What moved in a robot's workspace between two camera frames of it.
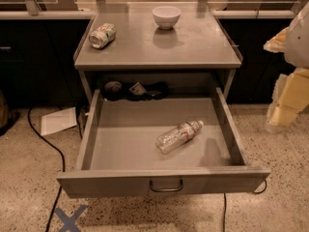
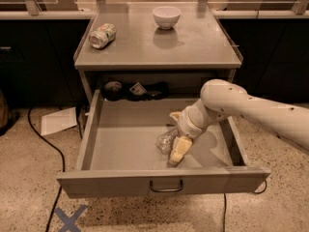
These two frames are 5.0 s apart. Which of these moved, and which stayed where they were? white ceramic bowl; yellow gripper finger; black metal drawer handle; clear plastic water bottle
Moved: yellow gripper finger
Stayed: clear plastic water bottle; black metal drawer handle; white ceramic bowl
